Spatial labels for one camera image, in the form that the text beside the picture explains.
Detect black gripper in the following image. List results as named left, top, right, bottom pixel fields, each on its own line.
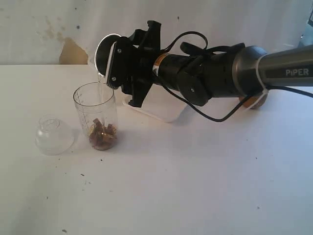
left=121, top=21, right=161, bottom=108

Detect stainless steel cup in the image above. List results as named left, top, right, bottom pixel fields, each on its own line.
left=94, top=33, right=121, bottom=76

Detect clear plastic shaker cup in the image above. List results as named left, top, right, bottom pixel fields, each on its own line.
left=73, top=82, right=118, bottom=138

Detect brown wooden blocks and coins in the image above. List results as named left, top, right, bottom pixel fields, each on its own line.
left=88, top=118, right=117, bottom=151

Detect round brown wooden cup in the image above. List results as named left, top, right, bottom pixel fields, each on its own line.
left=243, top=94, right=268, bottom=109

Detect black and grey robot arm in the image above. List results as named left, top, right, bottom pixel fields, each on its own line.
left=119, top=21, right=313, bottom=107

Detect clear domed shaker lid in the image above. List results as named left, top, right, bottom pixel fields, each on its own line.
left=35, top=115, right=74, bottom=156

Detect white rectangular tray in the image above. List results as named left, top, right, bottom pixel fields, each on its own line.
left=122, top=85, right=187, bottom=123

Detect translucent white plastic container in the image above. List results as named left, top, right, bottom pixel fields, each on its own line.
left=88, top=58, right=98, bottom=73

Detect black cable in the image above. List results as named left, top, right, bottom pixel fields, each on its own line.
left=158, top=31, right=313, bottom=122

